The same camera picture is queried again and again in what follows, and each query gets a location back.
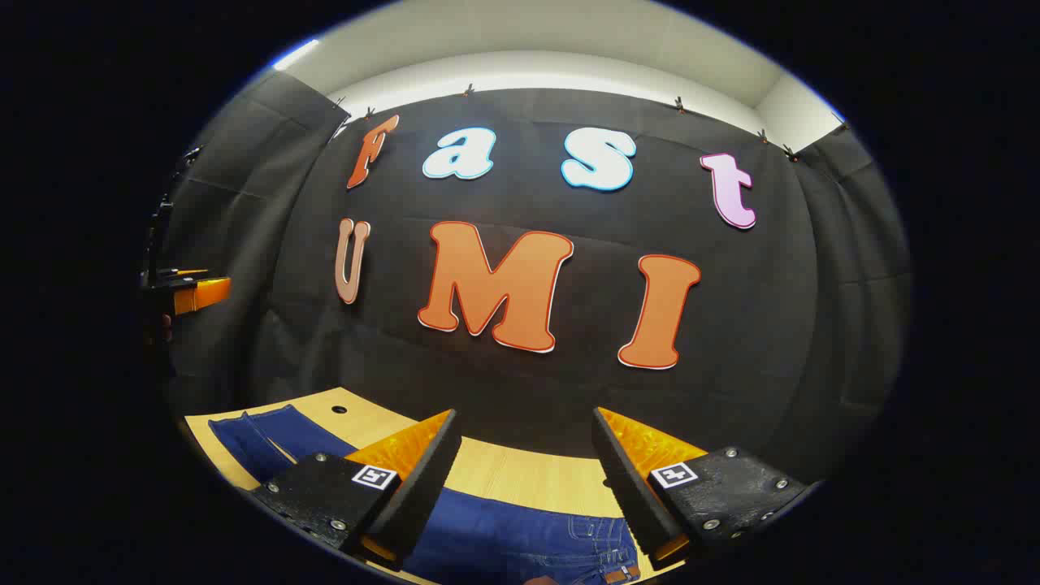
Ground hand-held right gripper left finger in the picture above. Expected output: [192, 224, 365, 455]
[250, 409, 464, 571]

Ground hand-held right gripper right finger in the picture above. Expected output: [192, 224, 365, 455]
[591, 406, 811, 571]

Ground blue jeans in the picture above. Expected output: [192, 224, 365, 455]
[207, 404, 643, 585]

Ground black tripod stand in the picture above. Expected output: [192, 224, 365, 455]
[142, 145, 204, 281]

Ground black backdrop cloth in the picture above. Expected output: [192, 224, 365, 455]
[146, 71, 911, 484]

